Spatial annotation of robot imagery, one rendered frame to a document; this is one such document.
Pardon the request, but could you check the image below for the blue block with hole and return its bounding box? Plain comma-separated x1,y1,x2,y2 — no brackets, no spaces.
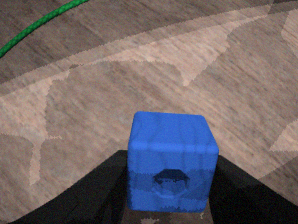
126,111,218,213

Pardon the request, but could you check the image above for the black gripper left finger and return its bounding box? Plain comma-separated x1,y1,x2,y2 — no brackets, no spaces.
9,151,128,224

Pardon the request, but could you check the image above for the wooden stick with green string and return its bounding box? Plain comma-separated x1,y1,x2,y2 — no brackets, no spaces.
0,0,88,59

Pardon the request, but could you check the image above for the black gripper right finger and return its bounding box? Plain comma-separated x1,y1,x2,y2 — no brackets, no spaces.
208,155,298,224

